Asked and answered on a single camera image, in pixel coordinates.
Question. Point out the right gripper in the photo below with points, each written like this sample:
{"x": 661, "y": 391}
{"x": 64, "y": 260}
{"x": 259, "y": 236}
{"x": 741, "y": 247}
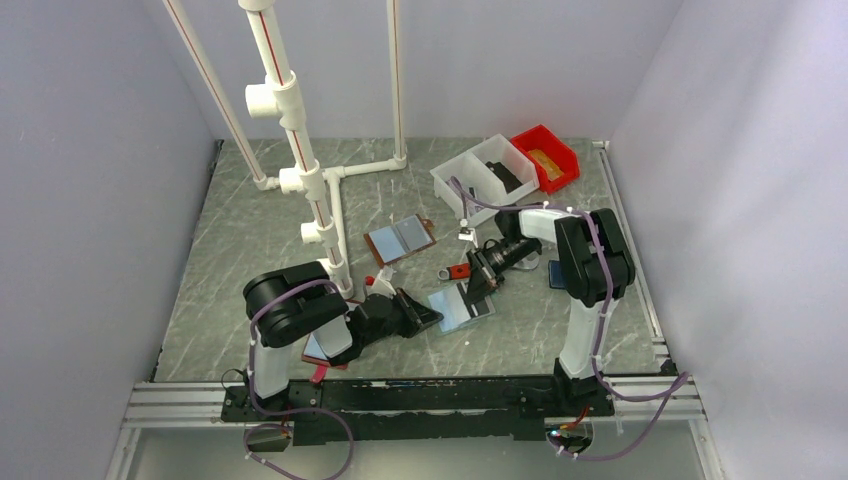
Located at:
{"x": 484, "y": 275}

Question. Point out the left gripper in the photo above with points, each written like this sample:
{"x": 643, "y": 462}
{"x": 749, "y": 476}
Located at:
{"x": 422, "y": 315}

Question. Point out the grey credit card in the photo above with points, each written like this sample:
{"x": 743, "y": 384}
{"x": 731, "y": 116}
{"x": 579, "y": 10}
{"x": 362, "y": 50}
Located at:
{"x": 479, "y": 309}

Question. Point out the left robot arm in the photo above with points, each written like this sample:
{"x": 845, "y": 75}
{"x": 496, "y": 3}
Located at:
{"x": 288, "y": 304}

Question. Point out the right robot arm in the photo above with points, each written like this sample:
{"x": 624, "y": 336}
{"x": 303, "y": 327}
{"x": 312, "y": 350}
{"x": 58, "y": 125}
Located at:
{"x": 597, "y": 268}

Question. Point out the navy blue card holder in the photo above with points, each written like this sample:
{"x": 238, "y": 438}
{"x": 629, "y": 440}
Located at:
{"x": 556, "y": 279}

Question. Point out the brown card holder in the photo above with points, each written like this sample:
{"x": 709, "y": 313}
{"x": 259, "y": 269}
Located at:
{"x": 400, "y": 240}

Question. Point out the red card holder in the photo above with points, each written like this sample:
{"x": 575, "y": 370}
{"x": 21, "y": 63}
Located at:
{"x": 313, "y": 354}

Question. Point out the grey parts in bin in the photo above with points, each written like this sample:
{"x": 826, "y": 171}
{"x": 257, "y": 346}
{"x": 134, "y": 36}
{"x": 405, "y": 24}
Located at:
{"x": 470, "y": 202}

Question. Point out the white divided bin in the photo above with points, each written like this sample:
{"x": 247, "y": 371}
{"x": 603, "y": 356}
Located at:
{"x": 469, "y": 167}

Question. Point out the black part in bin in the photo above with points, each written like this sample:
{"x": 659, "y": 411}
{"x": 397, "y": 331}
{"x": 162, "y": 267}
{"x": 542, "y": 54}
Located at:
{"x": 509, "y": 180}

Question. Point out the yellow item in red bin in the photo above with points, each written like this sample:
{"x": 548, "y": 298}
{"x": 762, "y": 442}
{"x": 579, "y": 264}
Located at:
{"x": 551, "y": 169}

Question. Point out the red plastic bin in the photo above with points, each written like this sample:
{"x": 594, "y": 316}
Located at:
{"x": 540, "y": 137}

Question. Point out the red handled adjustable wrench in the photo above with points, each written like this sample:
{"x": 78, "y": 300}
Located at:
{"x": 462, "y": 271}

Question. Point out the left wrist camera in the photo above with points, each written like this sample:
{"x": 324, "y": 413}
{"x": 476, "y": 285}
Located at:
{"x": 378, "y": 285}

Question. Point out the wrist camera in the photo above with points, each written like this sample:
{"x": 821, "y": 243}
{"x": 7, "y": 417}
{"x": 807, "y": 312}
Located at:
{"x": 467, "y": 233}
{"x": 378, "y": 285}

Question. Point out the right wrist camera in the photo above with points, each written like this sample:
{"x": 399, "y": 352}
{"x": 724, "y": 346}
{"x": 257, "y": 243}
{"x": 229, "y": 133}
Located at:
{"x": 467, "y": 233}

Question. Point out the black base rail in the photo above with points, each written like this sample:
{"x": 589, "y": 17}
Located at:
{"x": 521, "y": 407}

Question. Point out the white pvc pipe frame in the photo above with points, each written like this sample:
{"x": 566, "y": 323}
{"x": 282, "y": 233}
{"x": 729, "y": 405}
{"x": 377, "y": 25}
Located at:
{"x": 279, "y": 97}

